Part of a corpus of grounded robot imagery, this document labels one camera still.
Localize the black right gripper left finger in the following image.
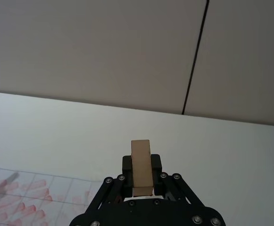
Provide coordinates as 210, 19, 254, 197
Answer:
69, 154, 133, 226

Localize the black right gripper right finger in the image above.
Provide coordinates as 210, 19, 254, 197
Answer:
150, 153, 226, 226

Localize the tan wooden block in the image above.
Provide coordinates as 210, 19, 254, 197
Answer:
131, 139, 154, 198

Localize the white table cloth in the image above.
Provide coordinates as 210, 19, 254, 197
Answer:
0, 90, 274, 226

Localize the paper sheet with red marks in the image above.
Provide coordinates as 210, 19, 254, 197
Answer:
0, 165, 98, 226

